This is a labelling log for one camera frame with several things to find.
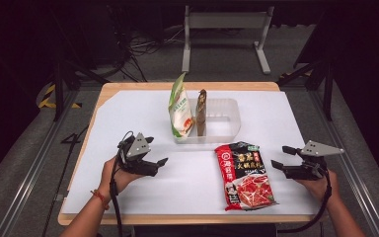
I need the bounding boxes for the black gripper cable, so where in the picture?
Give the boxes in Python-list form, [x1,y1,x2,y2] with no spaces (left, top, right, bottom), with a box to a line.
[109,130,136,237]
[275,167,334,234]

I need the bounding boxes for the white table mat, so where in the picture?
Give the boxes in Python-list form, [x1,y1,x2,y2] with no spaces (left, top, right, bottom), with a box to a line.
[60,90,326,216]

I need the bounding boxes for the black tripod stand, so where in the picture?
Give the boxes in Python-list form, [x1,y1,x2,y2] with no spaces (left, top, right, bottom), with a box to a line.
[50,58,112,122]
[275,58,336,122]

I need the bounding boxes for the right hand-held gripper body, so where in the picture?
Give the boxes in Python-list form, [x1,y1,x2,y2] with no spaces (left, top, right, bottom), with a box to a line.
[282,139,346,182]

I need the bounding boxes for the grey metal frame stand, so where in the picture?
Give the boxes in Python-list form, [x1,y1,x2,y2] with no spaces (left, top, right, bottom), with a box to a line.
[181,4,275,76]

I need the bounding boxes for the bundle of black floor cables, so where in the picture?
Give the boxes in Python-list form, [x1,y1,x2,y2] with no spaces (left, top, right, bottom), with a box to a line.
[112,25,188,83]

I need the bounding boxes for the green and white food packet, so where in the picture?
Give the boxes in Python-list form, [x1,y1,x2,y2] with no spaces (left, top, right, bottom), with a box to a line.
[167,71,196,139]

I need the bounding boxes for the person's right hand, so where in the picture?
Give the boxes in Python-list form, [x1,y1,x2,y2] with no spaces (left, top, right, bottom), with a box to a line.
[294,169,341,207]

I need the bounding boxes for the red string bracelet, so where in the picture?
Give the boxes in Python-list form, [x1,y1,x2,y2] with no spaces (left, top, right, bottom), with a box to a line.
[90,189,111,211]

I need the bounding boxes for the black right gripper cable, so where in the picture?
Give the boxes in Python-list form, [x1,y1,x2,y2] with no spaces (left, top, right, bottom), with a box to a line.
[275,167,334,234]

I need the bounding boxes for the clear plastic container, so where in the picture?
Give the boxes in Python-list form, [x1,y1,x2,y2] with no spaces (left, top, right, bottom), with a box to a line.
[171,98,242,145]

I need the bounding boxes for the person's left hand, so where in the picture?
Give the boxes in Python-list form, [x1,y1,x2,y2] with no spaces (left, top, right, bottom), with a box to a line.
[97,156,146,202]

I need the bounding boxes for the red and black food packet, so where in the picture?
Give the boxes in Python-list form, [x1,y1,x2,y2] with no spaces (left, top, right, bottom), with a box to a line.
[214,140,279,212]

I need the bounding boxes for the thin black floor cable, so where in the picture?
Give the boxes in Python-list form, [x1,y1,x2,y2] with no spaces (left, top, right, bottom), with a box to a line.
[40,143,76,237]

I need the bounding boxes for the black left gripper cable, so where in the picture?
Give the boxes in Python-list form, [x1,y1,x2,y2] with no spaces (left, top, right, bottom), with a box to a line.
[109,130,136,237]

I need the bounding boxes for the golden food packet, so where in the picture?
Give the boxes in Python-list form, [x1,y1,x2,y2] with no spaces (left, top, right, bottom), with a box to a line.
[194,88,208,138]

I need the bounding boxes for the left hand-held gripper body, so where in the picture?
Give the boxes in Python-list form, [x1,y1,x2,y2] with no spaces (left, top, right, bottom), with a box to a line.
[115,131,161,178]

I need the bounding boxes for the yellow and black hazard tape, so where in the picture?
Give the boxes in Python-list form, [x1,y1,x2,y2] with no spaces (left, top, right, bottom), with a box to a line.
[38,83,83,111]

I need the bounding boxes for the aluminium floor rail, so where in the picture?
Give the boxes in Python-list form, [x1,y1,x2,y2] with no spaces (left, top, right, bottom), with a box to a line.
[309,89,379,237]
[0,88,81,237]

